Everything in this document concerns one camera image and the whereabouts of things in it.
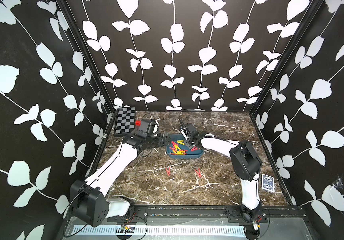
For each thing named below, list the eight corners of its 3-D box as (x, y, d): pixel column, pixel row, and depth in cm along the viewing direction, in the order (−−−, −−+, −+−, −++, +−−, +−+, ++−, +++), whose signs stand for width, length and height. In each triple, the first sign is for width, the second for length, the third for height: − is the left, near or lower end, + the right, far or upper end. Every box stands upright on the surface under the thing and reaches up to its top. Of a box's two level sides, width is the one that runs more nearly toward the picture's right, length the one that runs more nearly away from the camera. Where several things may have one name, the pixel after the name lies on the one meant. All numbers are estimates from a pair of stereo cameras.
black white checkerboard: (115, 135, 108) (114, 132, 105) (118, 111, 124) (117, 108, 121) (134, 132, 109) (133, 129, 107) (135, 109, 125) (134, 106, 122)
